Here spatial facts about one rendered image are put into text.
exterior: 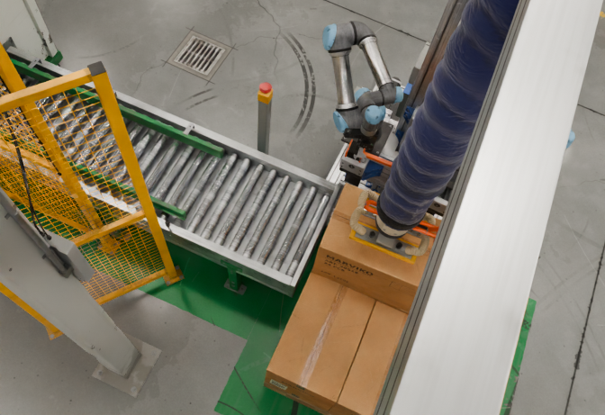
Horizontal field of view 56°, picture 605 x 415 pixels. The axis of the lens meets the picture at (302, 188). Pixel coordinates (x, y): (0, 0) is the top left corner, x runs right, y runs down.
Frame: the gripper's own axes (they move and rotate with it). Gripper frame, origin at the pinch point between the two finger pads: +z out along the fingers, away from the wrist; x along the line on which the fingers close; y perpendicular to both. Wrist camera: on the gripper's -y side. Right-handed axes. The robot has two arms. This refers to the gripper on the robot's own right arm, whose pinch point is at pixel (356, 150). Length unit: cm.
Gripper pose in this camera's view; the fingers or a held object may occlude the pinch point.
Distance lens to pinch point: 289.9
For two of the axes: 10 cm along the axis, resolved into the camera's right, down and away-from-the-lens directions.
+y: 9.2, 3.7, -1.0
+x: 3.7, -8.1, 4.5
